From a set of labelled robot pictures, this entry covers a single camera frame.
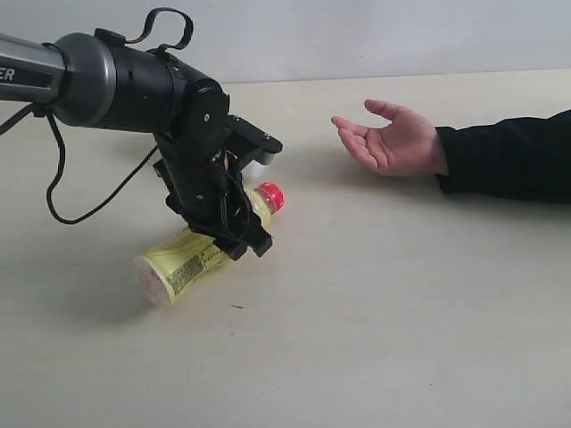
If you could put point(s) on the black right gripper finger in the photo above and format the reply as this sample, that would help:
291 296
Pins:
232 248

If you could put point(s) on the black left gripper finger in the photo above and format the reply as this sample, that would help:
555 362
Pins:
258 238

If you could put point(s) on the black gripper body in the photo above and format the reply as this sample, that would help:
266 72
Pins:
208 192

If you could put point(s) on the white fruit label bottle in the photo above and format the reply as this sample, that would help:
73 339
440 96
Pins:
255 169

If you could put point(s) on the yellow bottle red cap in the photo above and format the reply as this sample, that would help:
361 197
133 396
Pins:
165 271

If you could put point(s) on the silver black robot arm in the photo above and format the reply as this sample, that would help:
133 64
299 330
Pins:
103 81

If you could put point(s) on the person's open hand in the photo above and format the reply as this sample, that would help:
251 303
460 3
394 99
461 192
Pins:
408 146

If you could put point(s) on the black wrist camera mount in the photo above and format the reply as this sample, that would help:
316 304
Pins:
248 144

